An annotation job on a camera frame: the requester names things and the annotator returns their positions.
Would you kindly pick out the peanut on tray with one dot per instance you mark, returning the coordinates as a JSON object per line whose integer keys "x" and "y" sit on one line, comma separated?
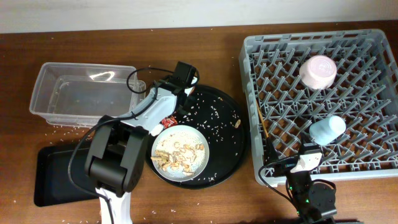
{"x": 237, "y": 124}

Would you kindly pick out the grey dishwasher rack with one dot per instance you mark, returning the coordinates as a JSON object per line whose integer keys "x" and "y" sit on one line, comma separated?
{"x": 364, "y": 94}

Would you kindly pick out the black rectangular tray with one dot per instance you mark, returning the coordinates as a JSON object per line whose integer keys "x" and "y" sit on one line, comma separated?
{"x": 52, "y": 185}

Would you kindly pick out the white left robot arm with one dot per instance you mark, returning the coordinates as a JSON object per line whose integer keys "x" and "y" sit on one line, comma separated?
{"x": 117, "y": 151}

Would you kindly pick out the grey plate with food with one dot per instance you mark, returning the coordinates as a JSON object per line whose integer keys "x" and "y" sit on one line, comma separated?
{"x": 180, "y": 153}

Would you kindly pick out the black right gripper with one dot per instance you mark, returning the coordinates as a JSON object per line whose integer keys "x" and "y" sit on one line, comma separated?
{"x": 272, "y": 159}

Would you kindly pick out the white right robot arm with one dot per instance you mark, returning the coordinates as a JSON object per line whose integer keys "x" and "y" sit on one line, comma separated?
{"x": 314, "y": 200}

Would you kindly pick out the wooden chopstick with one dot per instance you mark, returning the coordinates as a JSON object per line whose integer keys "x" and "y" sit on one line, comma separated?
{"x": 262, "y": 120}

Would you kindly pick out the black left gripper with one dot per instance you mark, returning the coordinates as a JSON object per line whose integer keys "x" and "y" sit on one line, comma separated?
{"x": 183, "y": 108}

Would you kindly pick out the white tissue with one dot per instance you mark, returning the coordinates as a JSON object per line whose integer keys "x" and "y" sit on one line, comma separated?
{"x": 157, "y": 130}

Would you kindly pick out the light blue cup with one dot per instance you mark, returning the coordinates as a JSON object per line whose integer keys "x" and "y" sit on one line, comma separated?
{"x": 327, "y": 130}

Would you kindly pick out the red snack wrapper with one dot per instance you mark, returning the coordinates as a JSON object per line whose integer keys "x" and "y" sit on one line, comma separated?
{"x": 169, "y": 122}

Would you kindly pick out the clear plastic bin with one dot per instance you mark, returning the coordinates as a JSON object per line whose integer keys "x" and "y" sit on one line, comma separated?
{"x": 79, "y": 94}

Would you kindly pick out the round black tray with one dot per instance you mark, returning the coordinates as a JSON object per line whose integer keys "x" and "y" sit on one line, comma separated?
{"x": 214, "y": 114}

